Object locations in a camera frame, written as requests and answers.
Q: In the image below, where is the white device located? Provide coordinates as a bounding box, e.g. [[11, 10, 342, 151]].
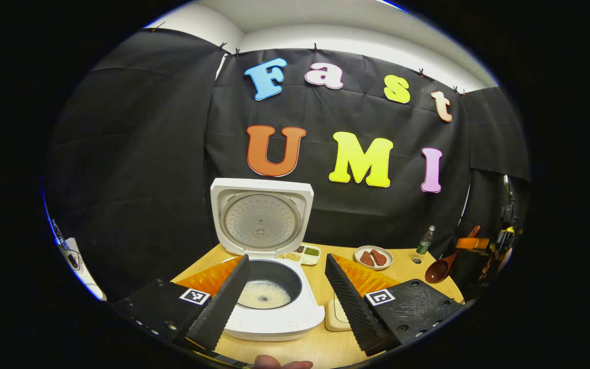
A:
[[49, 219, 107, 302]]

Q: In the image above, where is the brown wooden spoon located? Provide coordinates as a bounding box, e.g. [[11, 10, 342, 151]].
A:
[[425, 225, 481, 284]]

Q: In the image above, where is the black stand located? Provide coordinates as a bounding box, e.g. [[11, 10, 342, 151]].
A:
[[500, 174, 520, 231]]

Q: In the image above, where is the white rice cooker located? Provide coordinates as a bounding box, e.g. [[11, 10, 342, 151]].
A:
[[210, 177, 326, 342]]

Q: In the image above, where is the white round plate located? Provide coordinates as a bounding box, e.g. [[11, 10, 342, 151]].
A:
[[354, 245, 394, 271]]

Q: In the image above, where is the clear plastic water bottle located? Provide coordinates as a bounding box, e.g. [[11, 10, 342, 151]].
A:
[[416, 225, 436, 255]]

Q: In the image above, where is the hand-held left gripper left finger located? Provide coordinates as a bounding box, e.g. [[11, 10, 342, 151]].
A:
[[111, 254, 251, 352]]

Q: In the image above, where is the soaked white rice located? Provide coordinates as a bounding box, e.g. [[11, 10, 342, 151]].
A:
[[236, 281, 292, 310]]

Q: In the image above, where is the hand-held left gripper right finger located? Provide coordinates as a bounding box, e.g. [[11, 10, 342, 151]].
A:
[[324, 253, 466, 358]]

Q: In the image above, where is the white divided grain tray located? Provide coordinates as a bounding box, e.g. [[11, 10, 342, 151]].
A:
[[282, 245, 321, 266]]

